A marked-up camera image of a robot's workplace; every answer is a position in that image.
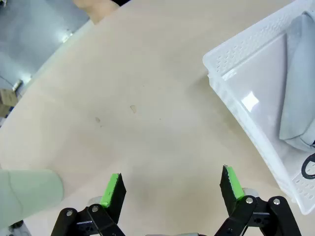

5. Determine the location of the pale green plastic cup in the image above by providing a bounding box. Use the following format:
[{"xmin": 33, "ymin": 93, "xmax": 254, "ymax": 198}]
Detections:
[{"xmin": 0, "ymin": 168, "xmax": 64, "ymax": 228}]

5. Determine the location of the brown cardboard box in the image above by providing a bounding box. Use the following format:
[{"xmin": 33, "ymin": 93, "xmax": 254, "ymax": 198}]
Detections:
[
  {"xmin": 0, "ymin": 88, "xmax": 19, "ymax": 105},
  {"xmin": 0, "ymin": 103, "xmax": 13, "ymax": 117}
]

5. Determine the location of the person's bare forearm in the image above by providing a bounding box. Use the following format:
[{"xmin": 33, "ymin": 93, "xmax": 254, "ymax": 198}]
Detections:
[{"xmin": 73, "ymin": 0, "xmax": 121, "ymax": 25}]

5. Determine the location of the grey pouch with black zipper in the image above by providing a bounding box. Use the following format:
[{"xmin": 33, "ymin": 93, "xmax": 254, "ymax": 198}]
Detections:
[{"xmin": 279, "ymin": 11, "xmax": 315, "ymax": 179}]

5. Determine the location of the white perforated plastic basket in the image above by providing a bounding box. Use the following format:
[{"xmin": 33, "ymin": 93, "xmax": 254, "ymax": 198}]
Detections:
[{"xmin": 202, "ymin": 0, "xmax": 315, "ymax": 216}]

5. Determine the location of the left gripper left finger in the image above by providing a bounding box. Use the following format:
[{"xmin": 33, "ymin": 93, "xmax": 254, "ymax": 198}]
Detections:
[{"xmin": 50, "ymin": 173, "xmax": 127, "ymax": 236}]

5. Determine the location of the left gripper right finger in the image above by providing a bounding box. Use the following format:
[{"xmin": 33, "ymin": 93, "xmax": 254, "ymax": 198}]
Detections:
[{"xmin": 213, "ymin": 165, "xmax": 302, "ymax": 236}]

